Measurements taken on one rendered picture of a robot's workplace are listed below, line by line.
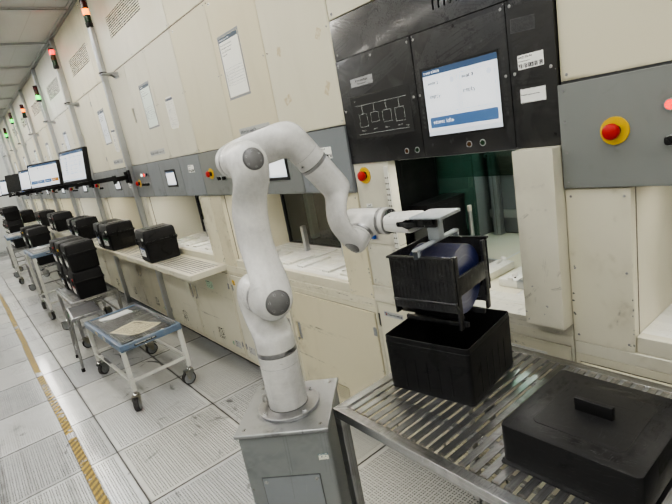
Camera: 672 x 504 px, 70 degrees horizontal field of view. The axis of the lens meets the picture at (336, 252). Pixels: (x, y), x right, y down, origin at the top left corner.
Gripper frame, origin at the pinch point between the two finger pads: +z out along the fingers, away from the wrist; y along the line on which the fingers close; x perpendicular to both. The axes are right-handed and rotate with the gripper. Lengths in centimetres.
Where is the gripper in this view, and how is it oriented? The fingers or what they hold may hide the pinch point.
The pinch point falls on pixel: (434, 220)
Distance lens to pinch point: 141.7
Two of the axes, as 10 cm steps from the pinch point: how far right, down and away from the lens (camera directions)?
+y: -6.5, 2.8, -7.1
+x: -1.7, -9.6, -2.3
